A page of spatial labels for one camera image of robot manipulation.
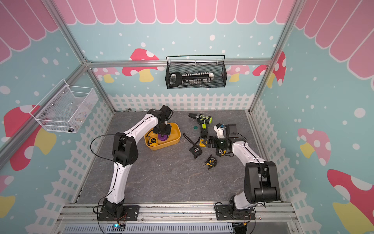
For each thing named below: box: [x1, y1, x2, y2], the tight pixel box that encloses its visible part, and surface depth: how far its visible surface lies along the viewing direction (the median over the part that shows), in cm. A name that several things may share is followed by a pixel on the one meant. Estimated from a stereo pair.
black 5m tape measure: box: [182, 132, 203, 159], surface depth 96 cm
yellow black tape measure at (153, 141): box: [148, 135, 159, 147], surface depth 101 cm
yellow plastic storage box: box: [144, 122, 182, 151], surface depth 99 cm
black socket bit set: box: [168, 71, 215, 88], surface depth 90 cm
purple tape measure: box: [157, 133, 169, 141], surface depth 98 cm
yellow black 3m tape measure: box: [205, 154, 218, 170], surface depth 91 cm
